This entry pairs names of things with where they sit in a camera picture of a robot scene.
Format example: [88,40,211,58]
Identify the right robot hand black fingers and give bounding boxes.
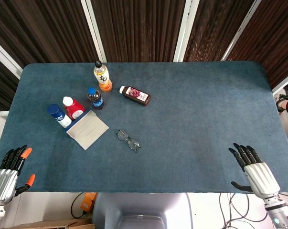
[228,142,281,199]

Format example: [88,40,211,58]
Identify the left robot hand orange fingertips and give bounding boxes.
[0,145,36,206]

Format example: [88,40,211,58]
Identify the white bottle blue cap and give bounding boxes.
[47,104,73,129]

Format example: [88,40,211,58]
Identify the blue-edged grey box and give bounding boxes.
[64,108,110,151]

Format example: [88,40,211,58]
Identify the thin-framed eyeglasses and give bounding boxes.
[115,129,142,153]

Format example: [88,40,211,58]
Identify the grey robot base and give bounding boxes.
[92,192,194,229]

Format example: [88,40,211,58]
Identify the cardboard box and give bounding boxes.
[2,217,96,229]

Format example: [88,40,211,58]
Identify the orange device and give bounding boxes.
[82,192,97,217]

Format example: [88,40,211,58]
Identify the blue table cloth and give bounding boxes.
[0,61,288,194]

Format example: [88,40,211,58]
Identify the red bottle white cap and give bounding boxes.
[62,96,85,121]

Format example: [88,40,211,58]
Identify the dark soda bottle blue cap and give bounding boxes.
[87,87,105,110]

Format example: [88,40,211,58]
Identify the yellow orange drink bottle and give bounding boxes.
[93,61,113,93]

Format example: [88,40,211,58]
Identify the dark purple juice bottle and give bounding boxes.
[119,85,152,107]

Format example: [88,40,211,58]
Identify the black floor cables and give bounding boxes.
[219,192,278,229]

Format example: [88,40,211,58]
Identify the black looped cable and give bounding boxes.
[70,192,87,219]

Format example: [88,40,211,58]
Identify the white partition post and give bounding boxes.
[173,0,200,62]
[220,0,263,62]
[80,0,107,63]
[272,71,288,96]
[0,35,24,79]

